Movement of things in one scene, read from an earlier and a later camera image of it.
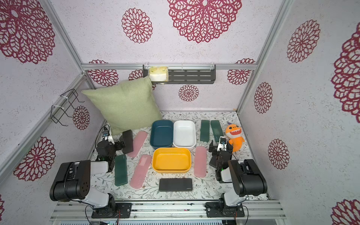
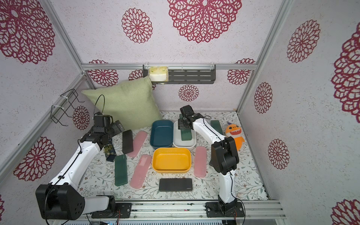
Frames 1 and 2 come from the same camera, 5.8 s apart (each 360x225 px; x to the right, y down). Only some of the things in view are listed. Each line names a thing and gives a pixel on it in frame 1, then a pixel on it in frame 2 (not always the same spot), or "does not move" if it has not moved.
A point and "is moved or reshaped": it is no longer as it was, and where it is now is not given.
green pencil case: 217,130 does not move
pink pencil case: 138,143 does not move
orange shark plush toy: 234,132 does not move
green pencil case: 120,169 does not move
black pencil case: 127,137 does not move
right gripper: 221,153 -> 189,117
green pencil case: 205,131 is moved or reshaped
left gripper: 118,146 -> 117,130
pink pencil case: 200,161 does not move
